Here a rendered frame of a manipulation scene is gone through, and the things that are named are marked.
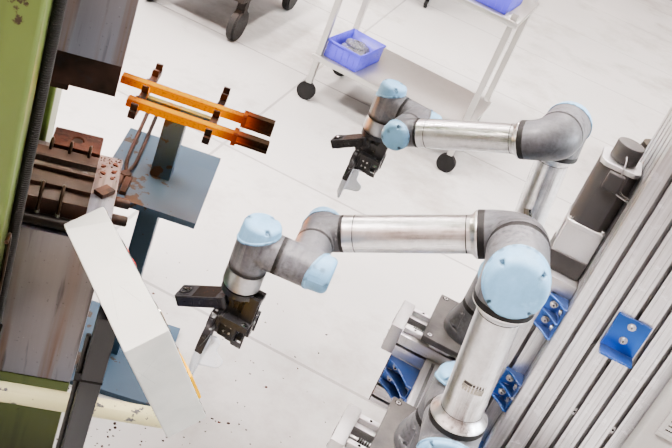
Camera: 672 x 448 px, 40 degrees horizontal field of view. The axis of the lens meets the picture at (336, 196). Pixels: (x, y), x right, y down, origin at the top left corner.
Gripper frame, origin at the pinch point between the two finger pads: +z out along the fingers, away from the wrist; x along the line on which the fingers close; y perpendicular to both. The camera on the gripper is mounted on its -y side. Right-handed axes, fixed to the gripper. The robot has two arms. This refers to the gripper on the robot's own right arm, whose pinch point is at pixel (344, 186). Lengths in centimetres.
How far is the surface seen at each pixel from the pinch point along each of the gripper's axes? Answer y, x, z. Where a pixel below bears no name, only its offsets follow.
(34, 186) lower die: -54, -73, -5
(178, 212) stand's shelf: -38.0, -21.5, 19.6
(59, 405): -26, -92, 31
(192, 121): -42.8, -18.8, -7.5
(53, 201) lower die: -48, -74, -4
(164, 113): -50, -21, -7
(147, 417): -9, -84, 30
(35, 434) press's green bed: -39, -73, 67
